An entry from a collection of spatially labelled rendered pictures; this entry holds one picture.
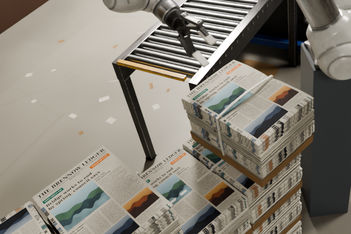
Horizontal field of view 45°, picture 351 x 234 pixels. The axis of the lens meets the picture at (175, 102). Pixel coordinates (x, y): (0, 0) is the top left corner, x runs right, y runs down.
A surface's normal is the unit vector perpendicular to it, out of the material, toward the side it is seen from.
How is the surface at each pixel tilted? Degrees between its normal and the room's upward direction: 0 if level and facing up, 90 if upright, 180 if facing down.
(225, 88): 3
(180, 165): 1
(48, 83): 0
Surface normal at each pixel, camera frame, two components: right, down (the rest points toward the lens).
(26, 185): -0.19, -0.74
